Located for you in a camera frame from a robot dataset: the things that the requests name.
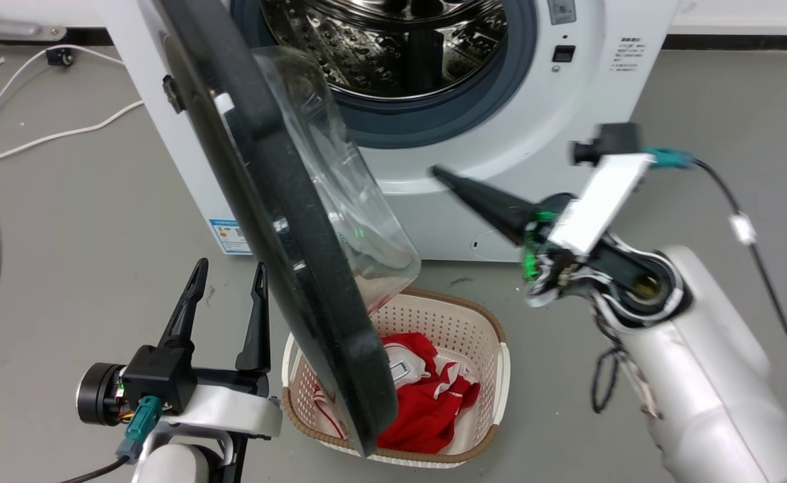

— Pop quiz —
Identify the beige plastic laundry basket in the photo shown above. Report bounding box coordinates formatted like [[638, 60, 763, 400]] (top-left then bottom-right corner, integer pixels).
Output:
[[281, 288, 512, 469]]

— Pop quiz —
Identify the black round washing machine door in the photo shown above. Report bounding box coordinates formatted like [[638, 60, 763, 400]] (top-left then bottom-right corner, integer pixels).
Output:
[[137, 0, 423, 459]]

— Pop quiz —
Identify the black cable with teal plug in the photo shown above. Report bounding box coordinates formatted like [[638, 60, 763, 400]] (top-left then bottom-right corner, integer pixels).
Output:
[[58, 395, 164, 483]]

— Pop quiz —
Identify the red and white garment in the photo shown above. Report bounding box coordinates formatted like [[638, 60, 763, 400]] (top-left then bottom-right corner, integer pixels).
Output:
[[313, 331, 482, 454]]

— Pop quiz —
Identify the steel washing machine drum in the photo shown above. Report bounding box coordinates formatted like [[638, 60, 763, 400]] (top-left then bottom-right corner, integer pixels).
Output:
[[260, 0, 509, 102]]

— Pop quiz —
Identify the grey rubber door gasket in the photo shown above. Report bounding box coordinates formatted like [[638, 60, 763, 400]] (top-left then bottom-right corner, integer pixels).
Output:
[[231, 0, 540, 150]]

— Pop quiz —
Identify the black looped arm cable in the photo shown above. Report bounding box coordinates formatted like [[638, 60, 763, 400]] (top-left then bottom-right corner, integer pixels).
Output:
[[590, 314, 629, 415]]

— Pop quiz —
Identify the grey furniture base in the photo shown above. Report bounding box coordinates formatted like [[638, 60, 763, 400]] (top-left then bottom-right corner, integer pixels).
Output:
[[0, 0, 69, 44]]

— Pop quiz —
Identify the white front-load washing machine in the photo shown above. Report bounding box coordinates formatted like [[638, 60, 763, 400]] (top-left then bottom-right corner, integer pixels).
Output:
[[95, 0, 681, 263]]

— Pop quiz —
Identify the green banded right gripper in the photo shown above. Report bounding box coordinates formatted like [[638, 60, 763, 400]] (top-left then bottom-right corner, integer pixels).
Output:
[[431, 165, 580, 308]]

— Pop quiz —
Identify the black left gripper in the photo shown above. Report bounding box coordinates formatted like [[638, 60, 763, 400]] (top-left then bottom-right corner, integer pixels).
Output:
[[121, 258, 272, 415]]

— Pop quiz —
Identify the blue energy label sticker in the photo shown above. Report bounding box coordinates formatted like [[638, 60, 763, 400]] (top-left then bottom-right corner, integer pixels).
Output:
[[208, 218, 254, 256]]

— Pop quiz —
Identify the long black cable teal plug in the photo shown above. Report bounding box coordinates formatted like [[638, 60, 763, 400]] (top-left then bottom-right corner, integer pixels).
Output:
[[640, 147, 787, 443]]

